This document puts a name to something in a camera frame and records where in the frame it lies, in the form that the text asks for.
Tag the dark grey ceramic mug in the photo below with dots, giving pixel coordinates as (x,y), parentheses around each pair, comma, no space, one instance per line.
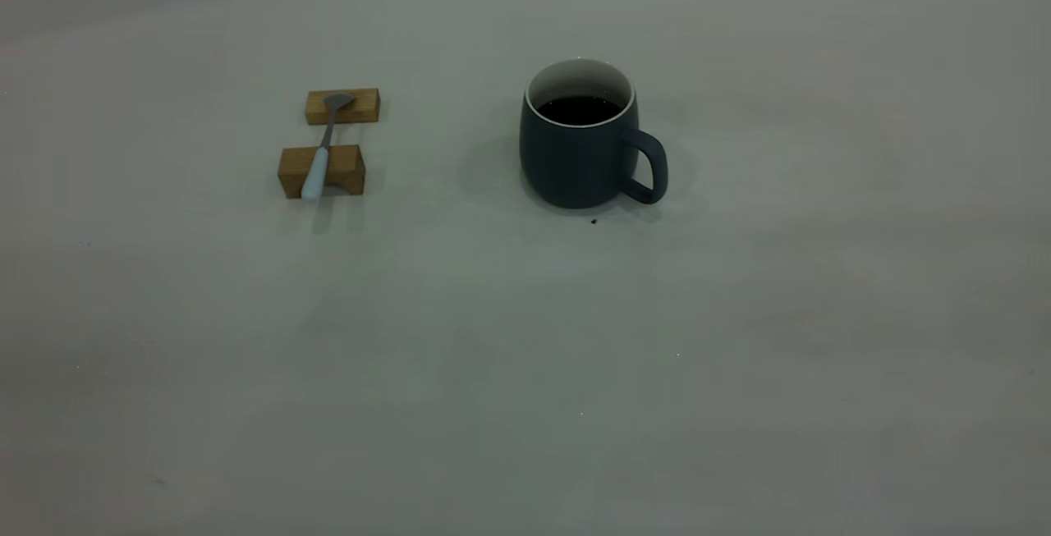
(575,162)

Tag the dark coffee liquid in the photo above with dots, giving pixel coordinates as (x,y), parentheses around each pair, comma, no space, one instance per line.
(579,111)

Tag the rectangular wooden block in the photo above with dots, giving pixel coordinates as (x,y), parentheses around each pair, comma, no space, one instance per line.
(365,106)

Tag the arched wooden block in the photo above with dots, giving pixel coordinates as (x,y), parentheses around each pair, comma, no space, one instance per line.
(294,167)

